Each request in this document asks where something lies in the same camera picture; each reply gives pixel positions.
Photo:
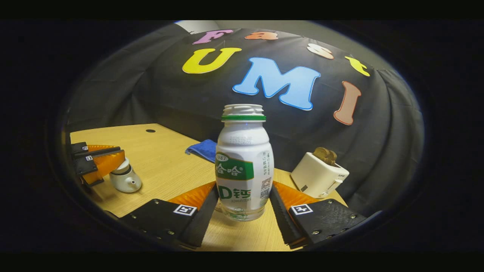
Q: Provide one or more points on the white ceramic teacup with spout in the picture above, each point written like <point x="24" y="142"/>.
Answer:
<point x="126" y="183"/>

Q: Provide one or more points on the white water bottle green label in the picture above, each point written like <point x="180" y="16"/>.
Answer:
<point x="242" y="143"/>

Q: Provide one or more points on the black backdrop cloth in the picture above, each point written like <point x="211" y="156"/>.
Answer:
<point x="378" y="151"/>

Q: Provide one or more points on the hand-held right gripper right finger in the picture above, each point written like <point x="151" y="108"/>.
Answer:
<point x="281" y="221"/>

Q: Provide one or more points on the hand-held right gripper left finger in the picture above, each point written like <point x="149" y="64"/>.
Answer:
<point x="196" y="223"/>

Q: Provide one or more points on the white toaster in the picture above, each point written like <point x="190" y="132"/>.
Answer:
<point x="315" y="175"/>

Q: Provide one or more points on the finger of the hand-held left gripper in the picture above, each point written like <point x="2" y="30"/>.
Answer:
<point x="104" y="164"/>
<point x="94" y="150"/>

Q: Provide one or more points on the white teacup lid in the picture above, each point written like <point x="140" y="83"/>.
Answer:
<point x="123" y="165"/>

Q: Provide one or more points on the blue towel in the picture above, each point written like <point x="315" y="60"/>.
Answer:
<point x="204" y="149"/>

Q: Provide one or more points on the brown bread slice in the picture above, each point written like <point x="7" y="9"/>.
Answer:
<point x="320" y="153"/>
<point x="332" y="158"/>

